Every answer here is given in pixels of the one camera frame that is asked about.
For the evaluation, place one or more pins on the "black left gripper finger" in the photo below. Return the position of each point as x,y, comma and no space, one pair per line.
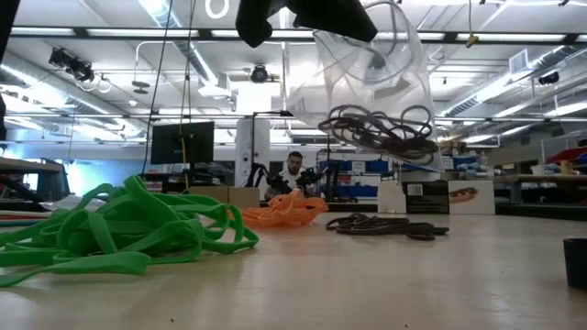
335,18

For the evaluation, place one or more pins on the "clear plastic zip bag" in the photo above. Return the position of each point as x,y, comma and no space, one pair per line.
408,55

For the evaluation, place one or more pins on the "orange rubber band pile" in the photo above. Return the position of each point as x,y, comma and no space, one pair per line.
284,215

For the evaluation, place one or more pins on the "black rubber band pile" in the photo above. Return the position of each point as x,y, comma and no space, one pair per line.
390,227

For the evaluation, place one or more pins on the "green rubber band pile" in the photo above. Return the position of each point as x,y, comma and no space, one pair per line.
114,220

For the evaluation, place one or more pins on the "yellow hanging hook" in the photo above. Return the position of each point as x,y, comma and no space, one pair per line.
472,40

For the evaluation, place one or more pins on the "black flat monitor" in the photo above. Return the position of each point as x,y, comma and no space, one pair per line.
183,142

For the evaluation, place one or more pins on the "person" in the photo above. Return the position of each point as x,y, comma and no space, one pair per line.
293,167

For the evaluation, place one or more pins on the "small brown cardboard box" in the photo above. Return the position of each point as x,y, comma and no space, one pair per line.
229,197

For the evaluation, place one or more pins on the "white card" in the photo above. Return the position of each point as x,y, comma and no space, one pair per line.
390,197

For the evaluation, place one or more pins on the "ceiling air vent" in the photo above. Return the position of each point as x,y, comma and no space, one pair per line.
518,61

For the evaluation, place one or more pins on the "black labelled box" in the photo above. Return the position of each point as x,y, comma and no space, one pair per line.
426,197

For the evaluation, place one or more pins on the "black ceiling speaker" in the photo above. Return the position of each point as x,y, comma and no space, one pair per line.
549,78

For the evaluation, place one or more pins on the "white hot dog sign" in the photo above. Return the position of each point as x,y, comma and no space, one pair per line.
472,197

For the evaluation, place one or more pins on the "long wooden workbench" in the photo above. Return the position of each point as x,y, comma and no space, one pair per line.
541,179

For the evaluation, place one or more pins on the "wooden table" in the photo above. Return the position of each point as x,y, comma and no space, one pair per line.
27,165

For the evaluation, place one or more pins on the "red bin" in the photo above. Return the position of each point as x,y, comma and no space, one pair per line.
568,155

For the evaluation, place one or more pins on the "small black round object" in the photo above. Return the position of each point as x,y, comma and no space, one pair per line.
577,263

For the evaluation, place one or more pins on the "black dome camera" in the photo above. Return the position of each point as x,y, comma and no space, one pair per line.
259,74

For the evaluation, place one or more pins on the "black ceiling camera mount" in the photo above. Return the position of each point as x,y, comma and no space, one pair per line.
73,66

